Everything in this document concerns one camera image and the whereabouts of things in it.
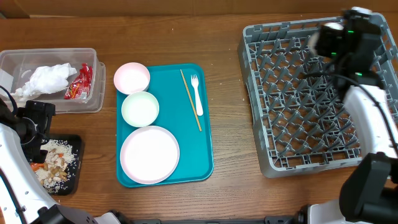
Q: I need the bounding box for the white napkin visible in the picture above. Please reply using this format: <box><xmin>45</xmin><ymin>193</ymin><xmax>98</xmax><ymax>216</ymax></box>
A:
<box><xmin>11</xmin><ymin>63</ymin><xmax>77</xmax><ymax>101</ymax></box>

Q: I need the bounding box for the red snack wrapper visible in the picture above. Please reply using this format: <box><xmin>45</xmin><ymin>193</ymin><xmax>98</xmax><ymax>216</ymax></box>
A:
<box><xmin>64</xmin><ymin>63</ymin><xmax>93</xmax><ymax>100</ymax></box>

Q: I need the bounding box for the light green bowl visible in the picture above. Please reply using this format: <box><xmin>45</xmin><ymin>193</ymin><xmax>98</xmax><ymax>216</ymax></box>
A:
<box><xmin>121</xmin><ymin>91</ymin><xmax>160</xmax><ymax>128</ymax></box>

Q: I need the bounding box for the white cup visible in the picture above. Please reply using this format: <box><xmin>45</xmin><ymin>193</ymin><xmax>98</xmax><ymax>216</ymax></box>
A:
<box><xmin>307</xmin><ymin>32</ymin><xmax>320</xmax><ymax>55</ymax></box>

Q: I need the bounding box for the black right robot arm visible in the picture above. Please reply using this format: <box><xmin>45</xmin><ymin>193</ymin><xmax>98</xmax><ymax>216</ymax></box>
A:
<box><xmin>306</xmin><ymin>22</ymin><xmax>397</xmax><ymax>223</ymax></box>

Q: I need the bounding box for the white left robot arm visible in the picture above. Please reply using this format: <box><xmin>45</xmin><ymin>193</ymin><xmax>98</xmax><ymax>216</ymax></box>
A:
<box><xmin>1</xmin><ymin>101</ymin><xmax>130</xmax><ymax>224</ymax></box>

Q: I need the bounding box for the peanuts and rice waste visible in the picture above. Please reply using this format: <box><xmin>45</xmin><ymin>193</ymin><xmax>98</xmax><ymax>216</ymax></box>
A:
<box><xmin>34</xmin><ymin>139</ymin><xmax>78</xmax><ymax>195</ymax></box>

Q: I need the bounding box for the black waste tray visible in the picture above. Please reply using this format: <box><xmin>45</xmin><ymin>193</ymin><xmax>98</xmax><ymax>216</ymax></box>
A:
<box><xmin>31</xmin><ymin>134</ymin><xmax>84</xmax><ymax>195</ymax></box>

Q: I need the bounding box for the orange carrot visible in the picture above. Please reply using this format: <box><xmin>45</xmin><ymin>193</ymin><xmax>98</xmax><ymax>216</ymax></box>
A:
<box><xmin>30</xmin><ymin>163</ymin><xmax>44</xmax><ymax>172</ymax></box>

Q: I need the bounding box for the clear plastic bin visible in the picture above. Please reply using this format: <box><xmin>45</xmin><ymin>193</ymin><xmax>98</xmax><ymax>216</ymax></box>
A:
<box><xmin>1</xmin><ymin>48</ymin><xmax>106</xmax><ymax>114</ymax></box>

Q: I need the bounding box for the grey dish rack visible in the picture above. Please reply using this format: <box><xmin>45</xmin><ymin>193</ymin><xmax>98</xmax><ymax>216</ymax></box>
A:
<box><xmin>238</xmin><ymin>13</ymin><xmax>397</xmax><ymax>178</ymax></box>

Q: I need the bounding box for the pink plate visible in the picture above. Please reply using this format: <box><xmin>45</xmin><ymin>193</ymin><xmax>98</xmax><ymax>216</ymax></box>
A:
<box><xmin>120</xmin><ymin>126</ymin><xmax>180</xmax><ymax>185</ymax></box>

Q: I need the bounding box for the pink bowl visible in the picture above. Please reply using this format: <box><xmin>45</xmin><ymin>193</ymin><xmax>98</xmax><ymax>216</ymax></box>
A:
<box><xmin>113</xmin><ymin>62</ymin><xmax>150</xmax><ymax>95</ymax></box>

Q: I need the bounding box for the teal tray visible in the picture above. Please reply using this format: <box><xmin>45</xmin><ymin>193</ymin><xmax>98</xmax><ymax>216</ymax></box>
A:
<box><xmin>116</xmin><ymin>63</ymin><xmax>214</xmax><ymax>188</ymax></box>

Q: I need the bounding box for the white plastic fork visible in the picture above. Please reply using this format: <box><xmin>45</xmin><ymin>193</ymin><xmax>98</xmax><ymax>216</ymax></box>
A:
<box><xmin>191</xmin><ymin>74</ymin><xmax>203</xmax><ymax>116</ymax></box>

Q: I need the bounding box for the wooden chopstick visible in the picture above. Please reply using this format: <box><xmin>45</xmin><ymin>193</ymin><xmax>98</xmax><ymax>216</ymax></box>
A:
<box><xmin>180</xmin><ymin>69</ymin><xmax>202</xmax><ymax>132</ymax></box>

